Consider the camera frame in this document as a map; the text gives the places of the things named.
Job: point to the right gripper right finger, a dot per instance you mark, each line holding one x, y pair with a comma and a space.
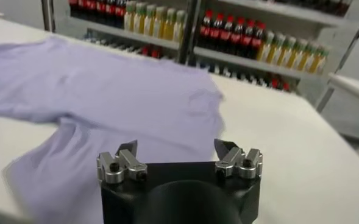
231, 159

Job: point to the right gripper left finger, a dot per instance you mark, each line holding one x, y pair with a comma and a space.
130, 165

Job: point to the purple cartoon-print T-shirt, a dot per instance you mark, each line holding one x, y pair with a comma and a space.
106, 100

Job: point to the white cabinet shelf board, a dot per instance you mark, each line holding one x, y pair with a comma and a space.
252, 62
289, 12
130, 35

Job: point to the yellow tea bottle green cap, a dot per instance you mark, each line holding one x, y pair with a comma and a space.
139, 22
276, 52
178, 30
130, 21
169, 29
149, 24
159, 27
317, 62
286, 54
307, 59
266, 50
296, 57

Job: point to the red-cap cola bottle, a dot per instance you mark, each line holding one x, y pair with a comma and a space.
247, 41
91, 7
205, 33
225, 36
215, 35
73, 6
82, 6
257, 44
120, 12
110, 10
236, 39
101, 9

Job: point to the beverage display cabinet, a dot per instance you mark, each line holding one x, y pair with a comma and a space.
186, 36

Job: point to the small white metal-frame table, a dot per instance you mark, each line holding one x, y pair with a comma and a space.
353, 86

